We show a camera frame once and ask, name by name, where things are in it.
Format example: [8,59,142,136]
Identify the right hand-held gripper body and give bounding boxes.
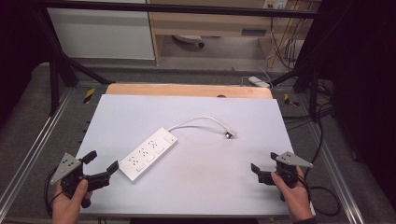
[257,150,314,202]

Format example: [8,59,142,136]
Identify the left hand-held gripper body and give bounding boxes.
[50,152,112,209]

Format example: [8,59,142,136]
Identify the person's right hand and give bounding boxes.
[270,166,314,222]

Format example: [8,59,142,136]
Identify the person's left hand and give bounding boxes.
[50,178,93,224]

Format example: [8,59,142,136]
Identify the black metal stand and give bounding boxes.
[32,6,116,117]
[270,55,321,123]

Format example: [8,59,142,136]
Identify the small white power strip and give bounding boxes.
[247,76,271,89]

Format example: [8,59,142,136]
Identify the wooden board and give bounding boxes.
[106,82,274,100]

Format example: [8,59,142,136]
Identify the black curtain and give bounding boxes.
[0,0,54,125]
[298,0,396,213]

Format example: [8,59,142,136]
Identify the white cabinet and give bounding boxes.
[46,0,156,61]

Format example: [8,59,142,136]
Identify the office chair base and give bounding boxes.
[172,35,205,49]

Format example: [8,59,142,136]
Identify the wooden desk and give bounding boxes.
[146,0,321,66]

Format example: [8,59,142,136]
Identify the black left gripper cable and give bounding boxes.
[43,167,64,218]

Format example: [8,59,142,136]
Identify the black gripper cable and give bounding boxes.
[43,167,64,218]
[298,175,342,217]

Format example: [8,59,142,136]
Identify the aluminium rail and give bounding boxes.
[0,87,76,216]
[274,87,367,224]

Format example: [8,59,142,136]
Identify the black floor cables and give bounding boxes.
[281,78,335,175]

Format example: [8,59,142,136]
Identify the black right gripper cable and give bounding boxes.
[298,175,342,217]

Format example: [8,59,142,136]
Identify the white power strip cable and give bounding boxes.
[167,115,232,135]

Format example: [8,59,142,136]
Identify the bundle of hanging cables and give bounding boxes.
[267,8,307,71]

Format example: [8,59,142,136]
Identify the white wall socket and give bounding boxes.
[262,0,289,9]

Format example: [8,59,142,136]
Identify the black metal frame bar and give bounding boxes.
[43,0,321,20]

